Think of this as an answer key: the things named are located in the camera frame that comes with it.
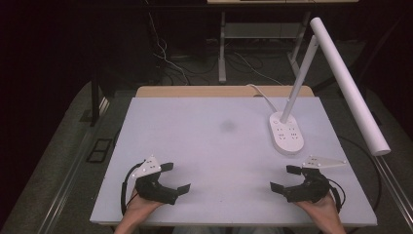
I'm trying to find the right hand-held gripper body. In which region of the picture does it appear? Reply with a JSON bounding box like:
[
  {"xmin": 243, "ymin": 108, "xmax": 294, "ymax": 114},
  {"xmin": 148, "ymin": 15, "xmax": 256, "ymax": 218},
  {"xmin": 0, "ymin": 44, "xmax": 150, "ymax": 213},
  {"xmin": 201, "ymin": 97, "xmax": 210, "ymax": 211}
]
[{"xmin": 282, "ymin": 155, "xmax": 348, "ymax": 204}]

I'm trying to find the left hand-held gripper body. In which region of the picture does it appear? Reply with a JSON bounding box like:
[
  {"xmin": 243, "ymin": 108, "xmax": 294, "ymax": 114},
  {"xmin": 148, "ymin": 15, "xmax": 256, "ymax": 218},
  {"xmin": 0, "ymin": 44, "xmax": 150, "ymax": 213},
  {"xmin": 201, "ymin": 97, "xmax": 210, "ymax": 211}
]
[{"xmin": 131, "ymin": 155, "xmax": 179, "ymax": 206}]

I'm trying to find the person's left hand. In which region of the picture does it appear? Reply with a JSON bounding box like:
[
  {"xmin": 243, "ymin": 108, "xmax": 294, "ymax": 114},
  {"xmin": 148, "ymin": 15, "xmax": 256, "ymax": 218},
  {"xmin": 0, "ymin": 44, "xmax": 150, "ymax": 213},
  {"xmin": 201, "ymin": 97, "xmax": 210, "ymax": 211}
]
[{"xmin": 125, "ymin": 187, "xmax": 164, "ymax": 226}]

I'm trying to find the person's right hand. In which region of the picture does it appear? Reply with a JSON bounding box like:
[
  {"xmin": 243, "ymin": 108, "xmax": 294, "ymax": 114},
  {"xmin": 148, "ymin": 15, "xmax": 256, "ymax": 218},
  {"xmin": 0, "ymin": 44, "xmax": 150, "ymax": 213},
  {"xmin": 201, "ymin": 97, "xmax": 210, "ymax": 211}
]
[{"xmin": 293, "ymin": 191, "xmax": 343, "ymax": 226}]

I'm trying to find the white desk lamp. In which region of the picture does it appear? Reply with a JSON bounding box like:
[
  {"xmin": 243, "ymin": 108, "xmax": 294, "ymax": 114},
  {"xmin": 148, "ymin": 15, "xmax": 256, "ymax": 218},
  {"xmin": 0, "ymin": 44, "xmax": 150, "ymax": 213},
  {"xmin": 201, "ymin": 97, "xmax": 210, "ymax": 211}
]
[{"xmin": 268, "ymin": 17, "xmax": 392, "ymax": 157}]

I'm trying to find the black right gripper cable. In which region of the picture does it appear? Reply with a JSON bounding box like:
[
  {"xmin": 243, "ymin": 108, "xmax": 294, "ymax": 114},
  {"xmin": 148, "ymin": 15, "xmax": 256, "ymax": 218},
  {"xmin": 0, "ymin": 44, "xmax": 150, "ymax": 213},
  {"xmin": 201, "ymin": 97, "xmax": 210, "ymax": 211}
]
[{"xmin": 326, "ymin": 177, "xmax": 347, "ymax": 215}]

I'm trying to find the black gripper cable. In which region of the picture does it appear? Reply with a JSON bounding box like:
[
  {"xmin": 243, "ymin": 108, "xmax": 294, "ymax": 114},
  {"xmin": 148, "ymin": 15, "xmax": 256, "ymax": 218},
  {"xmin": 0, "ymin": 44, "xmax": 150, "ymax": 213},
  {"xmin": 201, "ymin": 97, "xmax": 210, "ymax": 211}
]
[
  {"xmin": 120, "ymin": 161, "xmax": 146, "ymax": 216},
  {"xmin": 326, "ymin": 177, "xmax": 347, "ymax": 215}
]

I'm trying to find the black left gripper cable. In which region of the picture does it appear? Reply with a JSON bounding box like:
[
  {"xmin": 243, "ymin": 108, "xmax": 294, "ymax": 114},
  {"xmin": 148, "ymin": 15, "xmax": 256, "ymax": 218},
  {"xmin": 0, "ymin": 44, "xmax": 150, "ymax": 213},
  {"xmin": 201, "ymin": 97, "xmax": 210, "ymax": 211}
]
[{"xmin": 120, "ymin": 161, "xmax": 146, "ymax": 216}]

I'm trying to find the thin black floor cable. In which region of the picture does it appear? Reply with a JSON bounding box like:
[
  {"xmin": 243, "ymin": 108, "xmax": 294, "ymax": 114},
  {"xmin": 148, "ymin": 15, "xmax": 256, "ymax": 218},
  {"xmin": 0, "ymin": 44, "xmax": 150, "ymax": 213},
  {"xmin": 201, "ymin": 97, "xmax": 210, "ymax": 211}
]
[{"xmin": 338, "ymin": 136, "xmax": 383, "ymax": 213}]

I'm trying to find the black rectangular floor frame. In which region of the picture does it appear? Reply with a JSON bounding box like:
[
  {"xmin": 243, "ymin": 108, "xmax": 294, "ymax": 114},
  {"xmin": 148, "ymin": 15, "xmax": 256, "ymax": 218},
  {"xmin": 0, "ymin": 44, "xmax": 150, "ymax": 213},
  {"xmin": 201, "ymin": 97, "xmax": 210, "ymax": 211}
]
[{"xmin": 85, "ymin": 137, "xmax": 114, "ymax": 164}]

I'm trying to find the white lamp cable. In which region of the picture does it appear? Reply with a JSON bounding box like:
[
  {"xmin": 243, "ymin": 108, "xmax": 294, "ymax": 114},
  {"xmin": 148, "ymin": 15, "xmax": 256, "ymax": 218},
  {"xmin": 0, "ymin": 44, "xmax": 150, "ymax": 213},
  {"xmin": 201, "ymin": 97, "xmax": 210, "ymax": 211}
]
[{"xmin": 245, "ymin": 83, "xmax": 280, "ymax": 114}]

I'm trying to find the aluminium floor rail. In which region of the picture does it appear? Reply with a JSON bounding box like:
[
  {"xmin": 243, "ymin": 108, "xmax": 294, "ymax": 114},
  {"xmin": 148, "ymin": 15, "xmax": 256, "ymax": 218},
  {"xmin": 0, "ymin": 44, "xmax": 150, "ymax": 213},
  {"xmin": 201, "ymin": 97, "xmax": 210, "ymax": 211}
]
[
  {"xmin": 37, "ymin": 97, "xmax": 111, "ymax": 234},
  {"xmin": 372, "ymin": 155, "xmax": 413, "ymax": 223}
]

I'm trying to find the black stand post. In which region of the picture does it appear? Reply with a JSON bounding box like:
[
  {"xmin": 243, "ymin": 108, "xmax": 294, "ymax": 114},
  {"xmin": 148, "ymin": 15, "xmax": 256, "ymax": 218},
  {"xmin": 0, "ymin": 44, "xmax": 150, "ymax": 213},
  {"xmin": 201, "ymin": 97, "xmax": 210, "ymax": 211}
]
[{"xmin": 90, "ymin": 72, "xmax": 100, "ymax": 128}]

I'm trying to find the white floor cable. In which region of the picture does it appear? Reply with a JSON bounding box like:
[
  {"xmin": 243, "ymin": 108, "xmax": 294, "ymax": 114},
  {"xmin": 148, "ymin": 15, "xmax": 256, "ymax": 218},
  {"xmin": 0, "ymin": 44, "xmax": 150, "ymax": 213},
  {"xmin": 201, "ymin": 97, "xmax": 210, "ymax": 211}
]
[{"xmin": 147, "ymin": 11, "xmax": 191, "ymax": 86}]

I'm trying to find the white metal frame desk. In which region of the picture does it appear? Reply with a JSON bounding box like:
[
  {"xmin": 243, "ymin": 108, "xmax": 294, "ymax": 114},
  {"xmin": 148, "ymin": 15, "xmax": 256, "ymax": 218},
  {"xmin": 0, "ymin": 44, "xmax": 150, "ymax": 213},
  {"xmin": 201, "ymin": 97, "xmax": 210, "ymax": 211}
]
[{"xmin": 206, "ymin": 0, "xmax": 359, "ymax": 85}]

